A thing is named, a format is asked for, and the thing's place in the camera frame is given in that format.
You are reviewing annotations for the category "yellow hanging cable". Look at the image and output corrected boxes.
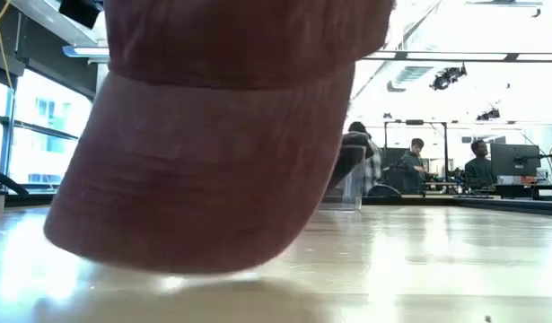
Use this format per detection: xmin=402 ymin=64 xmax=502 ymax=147
xmin=0 ymin=0 xmax=14 ymax=91

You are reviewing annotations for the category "maroon cap with white label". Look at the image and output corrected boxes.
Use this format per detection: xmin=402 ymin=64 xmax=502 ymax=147
xmin=42 ymin=0 xmax=396 ymax=275

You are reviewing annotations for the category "black curved cable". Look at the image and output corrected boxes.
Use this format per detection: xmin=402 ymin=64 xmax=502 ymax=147
xmin=0 ymin=167 xmax=31 ymax=198

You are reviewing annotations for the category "overhead light bar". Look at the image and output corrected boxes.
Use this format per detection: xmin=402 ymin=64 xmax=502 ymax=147
xmin=62 ymin=44 xmax=552 ymax=63

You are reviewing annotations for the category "silver ventilation duct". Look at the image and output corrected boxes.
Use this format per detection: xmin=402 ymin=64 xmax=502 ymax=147
xmin=385 ymin=65 xmax=436 ymax=94

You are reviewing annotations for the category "black ceiling device cluster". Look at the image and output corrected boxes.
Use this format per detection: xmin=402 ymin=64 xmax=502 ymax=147
xmin=429 ymin=65 xmax=469 ymax=92
xmin=476 ymin=107 xmax=502 ymax=122

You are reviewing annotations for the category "black aluminium table frame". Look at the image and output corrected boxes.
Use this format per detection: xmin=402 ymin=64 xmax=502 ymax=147
xmin=0 ymin=192 xmax=552 ymax=217

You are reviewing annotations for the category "black metal background frame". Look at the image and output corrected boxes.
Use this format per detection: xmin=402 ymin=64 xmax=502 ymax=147
xmin=381 ymin=118 xmax=451 ymax=185

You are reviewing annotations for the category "large window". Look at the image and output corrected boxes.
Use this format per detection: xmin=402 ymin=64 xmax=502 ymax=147
xmin=0 ymin=74 xmax=95 ymax=194

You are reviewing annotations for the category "clear plastic bin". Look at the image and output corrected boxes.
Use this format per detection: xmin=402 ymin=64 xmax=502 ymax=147
xmin=318 ymin=144 xmax=367 ymax=213

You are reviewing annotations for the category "grey overhead beam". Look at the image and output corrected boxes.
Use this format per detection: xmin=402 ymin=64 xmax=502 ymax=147
xmin=10 ymin=0 xmax=106 ymax=46

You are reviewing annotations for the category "person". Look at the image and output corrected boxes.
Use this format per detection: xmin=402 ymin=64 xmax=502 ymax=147
xmin=401 ymin=137 xmax=438 ymax=196
xmin=463 ymin=139 xmax=496 ymax=190
xmin=346 ymin=120 xmax=383 ymax=197

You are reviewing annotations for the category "black computer monitor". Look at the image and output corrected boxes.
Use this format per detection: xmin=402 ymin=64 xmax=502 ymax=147
xmin=489 ymin=143 xmax=541 ymax=178

